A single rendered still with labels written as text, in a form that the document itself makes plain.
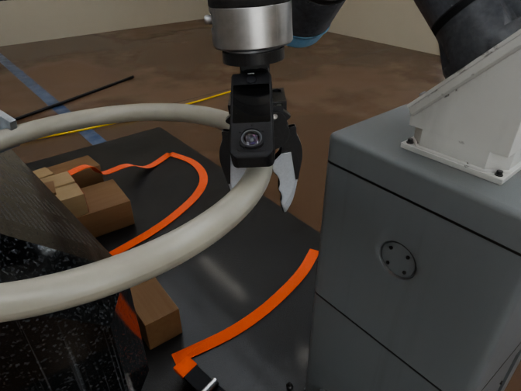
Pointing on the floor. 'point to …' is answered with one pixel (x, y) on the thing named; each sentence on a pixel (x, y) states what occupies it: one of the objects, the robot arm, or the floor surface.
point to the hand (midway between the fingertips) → (264, 207)
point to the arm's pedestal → (413, 270)
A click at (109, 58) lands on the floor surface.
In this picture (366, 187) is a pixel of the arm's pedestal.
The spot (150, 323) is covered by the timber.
